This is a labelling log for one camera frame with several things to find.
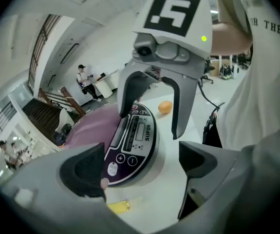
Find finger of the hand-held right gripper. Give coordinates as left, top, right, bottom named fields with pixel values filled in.
left=117, top=61, right=155, bottom=118
left=162, top=74, right=199, bottom=140

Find cream armchair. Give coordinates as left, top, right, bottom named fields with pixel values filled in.
left=55, top=107, right=76, bottom=141

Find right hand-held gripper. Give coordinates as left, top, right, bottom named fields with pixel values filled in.
left=131, top=0, right=214, bottom=80

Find dark wooden staircase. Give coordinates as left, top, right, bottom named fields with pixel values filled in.
left=21, top=86, right=87, bottom=136

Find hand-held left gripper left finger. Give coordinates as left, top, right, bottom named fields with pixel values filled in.
left=0, top=142, right=140, bottom=234

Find person's right forearm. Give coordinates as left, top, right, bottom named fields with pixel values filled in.
left=211, top=22, right=254, bottom=56

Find black waist cable hub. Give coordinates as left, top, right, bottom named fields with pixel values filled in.
left=203, top=106, right=222, bottom=131

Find yellow drink bottle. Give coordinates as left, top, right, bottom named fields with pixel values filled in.
left=107, top=200, right=132, bottom=214

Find person's black shorts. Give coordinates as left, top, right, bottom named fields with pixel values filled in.
left=202, top=123, right=224, bottom=149

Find black balcony railing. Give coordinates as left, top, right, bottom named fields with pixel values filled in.
left=27, top=13, right=62, bottom=95

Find black office chair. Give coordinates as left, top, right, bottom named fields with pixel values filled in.
left=199, top=58, right=216, bottom=85

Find orange fruit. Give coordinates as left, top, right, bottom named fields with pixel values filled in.
left=158, top=100, right=173, bottom=114

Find white curved counter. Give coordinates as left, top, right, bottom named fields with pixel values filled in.
left=92, top=69, right=120, bottom=99

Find person's beige shirt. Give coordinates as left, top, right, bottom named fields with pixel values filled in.
left=214, top=0, right=280, bottom=153

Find purple rice cooker lid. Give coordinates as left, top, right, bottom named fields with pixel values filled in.
left=63, top=105, right=131, bottom=151

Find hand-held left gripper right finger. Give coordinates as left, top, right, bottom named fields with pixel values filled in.
left=154, top=130, right=280, bottom=234

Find white square table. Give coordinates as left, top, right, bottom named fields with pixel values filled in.
left=104, top=91, right=204, bottom=231

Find rice cooker base with panel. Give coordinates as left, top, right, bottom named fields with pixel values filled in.
left=100, top=101, right=167, bottom=189

